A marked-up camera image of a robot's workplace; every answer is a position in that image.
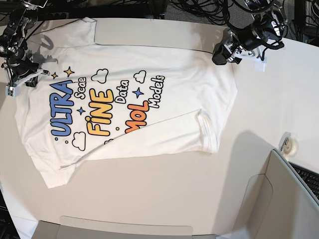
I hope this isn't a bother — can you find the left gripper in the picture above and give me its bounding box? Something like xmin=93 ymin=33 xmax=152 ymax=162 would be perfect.
xmin=212 ymin=28 xmax=263 ymax=65

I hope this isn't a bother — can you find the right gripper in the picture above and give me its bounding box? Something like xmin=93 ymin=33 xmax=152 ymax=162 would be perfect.
xmin=3 ymin=57 xmax=50 ymax=89

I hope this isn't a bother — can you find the white printed t-shirt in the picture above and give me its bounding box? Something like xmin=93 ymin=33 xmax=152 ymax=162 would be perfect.
xmin=15 ymin=18 xmax=237 ymax=188

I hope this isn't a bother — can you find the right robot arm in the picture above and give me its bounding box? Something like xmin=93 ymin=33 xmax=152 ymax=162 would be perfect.
xmin=0 ymin=0 xmax=50 ymax=97

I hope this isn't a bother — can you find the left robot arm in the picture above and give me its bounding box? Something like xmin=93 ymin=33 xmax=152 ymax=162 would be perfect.
xmin=212 ymin=0 xmax=288 ymax=72

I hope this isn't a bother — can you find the clear tape roll dispenser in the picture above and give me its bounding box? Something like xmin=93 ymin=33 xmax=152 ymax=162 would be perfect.
xmin=279 ymin=131 xmax=299 ymax=158

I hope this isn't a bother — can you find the black keyboard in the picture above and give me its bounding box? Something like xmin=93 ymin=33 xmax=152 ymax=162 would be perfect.
xmin=288 ymin=161 xmax=319 ymax=211

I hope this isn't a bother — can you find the grey partition panel bottom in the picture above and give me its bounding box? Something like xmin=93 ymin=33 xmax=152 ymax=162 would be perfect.
xmin=32 ymin=216 xmax=218 ymax=239

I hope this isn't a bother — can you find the grey partition panel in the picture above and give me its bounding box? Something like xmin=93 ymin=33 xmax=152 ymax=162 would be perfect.
xmin=231 ymin=150 xmax=319 ymax=239
xmin=32 ymin=216 xmax=218 ymax=239

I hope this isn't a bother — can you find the grey partition panel right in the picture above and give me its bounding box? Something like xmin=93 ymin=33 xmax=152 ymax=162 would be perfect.
xmin=231 ymin=150 xmax=319 ymax=239

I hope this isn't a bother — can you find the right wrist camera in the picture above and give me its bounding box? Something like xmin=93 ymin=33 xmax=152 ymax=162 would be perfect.
xmin=5 ymin=85 xmax=19 ymax=97

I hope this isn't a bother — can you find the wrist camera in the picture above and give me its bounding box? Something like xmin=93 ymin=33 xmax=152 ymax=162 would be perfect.
xmin=254 ymin=57 xmax=267 ymax=72
xmin=5 ymin=85 xmax=19 ymax=97

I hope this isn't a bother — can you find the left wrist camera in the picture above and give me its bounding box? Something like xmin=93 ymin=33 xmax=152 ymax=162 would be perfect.
xmin=254 ymin=57 xmax=267 ymax=72

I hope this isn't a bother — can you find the black cable bundle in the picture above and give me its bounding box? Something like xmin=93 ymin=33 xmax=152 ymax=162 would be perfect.
xmin=169 ymin=0 xmax=319 ymax=45

